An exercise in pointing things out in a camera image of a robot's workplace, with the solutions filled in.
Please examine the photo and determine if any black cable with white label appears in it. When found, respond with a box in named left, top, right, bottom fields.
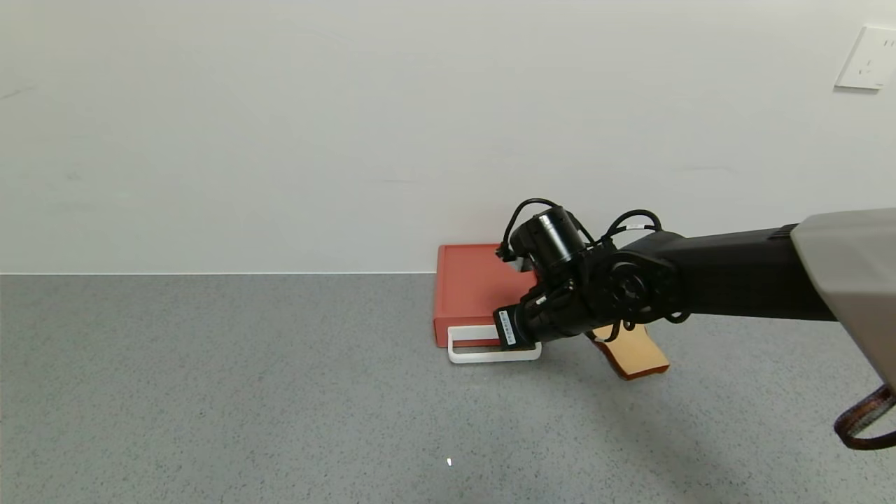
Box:
left=602, top=209, right=663, bottom=243

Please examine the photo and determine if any white wall socket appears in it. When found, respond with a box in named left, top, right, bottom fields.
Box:
left=834, top=26, right=896, bottom=91

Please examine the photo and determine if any toy toast slice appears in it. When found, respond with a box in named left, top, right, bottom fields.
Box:
left=587, top=323, right=670, bottom=382

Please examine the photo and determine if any brown strap loop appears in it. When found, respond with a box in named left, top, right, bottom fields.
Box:
left=833, top=384, right=896, bottom=451

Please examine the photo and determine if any black camera cable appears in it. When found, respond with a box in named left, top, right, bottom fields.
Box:
left=496, top=198, right=561, bottom=262

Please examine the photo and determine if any red drawer case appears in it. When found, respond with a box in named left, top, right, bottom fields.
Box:
left=433, top=244, right=540, bottom=327

